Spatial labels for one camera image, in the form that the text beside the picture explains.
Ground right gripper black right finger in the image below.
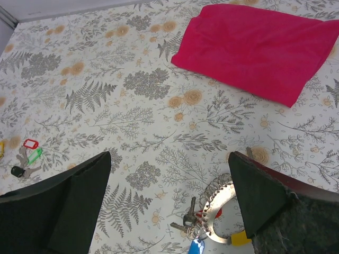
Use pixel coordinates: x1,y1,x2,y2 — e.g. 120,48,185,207
228,152,338,253

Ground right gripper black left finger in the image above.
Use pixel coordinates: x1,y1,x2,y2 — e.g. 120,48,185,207
1,151,111,253

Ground metal key organiser with rings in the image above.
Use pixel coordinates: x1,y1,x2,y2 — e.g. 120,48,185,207
199,173,252,247

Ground silver keys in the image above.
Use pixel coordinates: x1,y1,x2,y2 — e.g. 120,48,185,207
170,196,203,240
16,147,41,178

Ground blue key tag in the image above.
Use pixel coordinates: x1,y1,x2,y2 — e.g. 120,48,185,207
188,238,205,254

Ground silver loose keys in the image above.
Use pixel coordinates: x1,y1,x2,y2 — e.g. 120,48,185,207
16,147,41,178

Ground pink folded cloth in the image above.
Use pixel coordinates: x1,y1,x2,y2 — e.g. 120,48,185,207
171,4,338,107

